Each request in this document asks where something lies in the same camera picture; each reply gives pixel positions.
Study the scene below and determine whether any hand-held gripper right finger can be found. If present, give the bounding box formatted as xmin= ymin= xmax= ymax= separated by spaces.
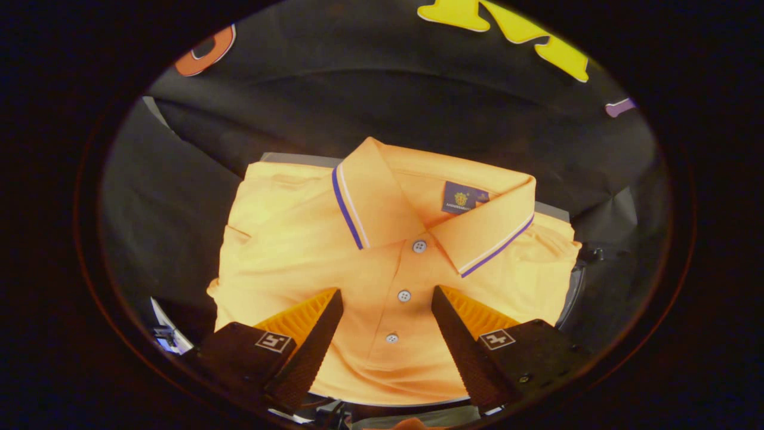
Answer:
xmin=431 ymin=285 xmax=593 ymax=413

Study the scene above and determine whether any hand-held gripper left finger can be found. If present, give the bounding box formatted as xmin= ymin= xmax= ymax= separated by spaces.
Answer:
xmin=196 ymin=288 xmax=345 ymax=414

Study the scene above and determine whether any orange polo shirt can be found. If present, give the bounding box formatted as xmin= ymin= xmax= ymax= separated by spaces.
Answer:
xmin=207 ymin=137 xmax=583 ymax=407

